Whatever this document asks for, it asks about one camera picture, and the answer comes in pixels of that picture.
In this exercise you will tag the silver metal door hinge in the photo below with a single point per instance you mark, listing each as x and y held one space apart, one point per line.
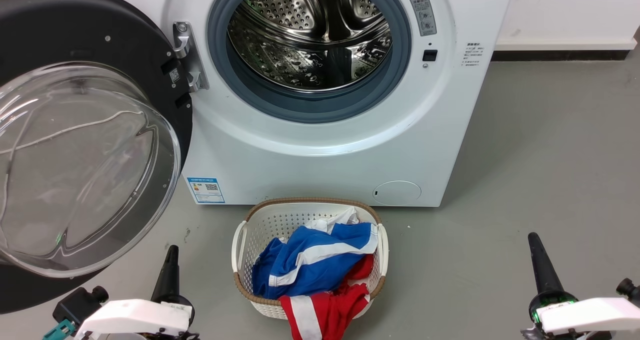
190 54

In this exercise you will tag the blue white-striped garment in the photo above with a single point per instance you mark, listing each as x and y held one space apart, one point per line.
305 265

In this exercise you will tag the black door latch slot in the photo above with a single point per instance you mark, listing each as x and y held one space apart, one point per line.
429 55

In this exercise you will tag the white front-load washing machine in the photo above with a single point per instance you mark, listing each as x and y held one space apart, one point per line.
320 164

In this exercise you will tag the red white-striped garment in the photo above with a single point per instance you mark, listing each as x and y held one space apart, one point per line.
330 310

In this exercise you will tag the white cloth garment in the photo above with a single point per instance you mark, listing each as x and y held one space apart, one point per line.
335 220

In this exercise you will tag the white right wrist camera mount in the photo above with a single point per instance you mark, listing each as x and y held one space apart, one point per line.
592 315

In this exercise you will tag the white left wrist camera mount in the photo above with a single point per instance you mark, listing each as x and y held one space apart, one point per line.
132 317

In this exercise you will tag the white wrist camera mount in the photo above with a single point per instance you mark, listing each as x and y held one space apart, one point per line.
132 317
592 315

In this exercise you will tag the round white filter cover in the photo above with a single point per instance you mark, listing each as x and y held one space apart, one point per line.
397 193

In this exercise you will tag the blue energy label sticker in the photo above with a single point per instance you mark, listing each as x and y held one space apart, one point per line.
205 190

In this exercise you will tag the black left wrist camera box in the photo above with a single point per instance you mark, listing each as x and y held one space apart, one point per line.
77 304

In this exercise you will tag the stainless steel washer drum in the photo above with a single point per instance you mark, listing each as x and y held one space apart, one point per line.
310 34

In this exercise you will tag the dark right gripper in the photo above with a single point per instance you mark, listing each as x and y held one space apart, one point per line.
552 299

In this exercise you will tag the teal plastic connector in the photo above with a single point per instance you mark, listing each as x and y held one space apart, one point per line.
57 330

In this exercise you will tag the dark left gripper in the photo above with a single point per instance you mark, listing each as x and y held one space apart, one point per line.
182 305

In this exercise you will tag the grey warning sticker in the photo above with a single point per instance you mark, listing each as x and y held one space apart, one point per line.
423 12

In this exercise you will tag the cream plastic laundry basket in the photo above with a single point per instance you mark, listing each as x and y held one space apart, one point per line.
260 225

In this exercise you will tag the black round glass washer door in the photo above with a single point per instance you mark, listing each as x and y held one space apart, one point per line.
80 39

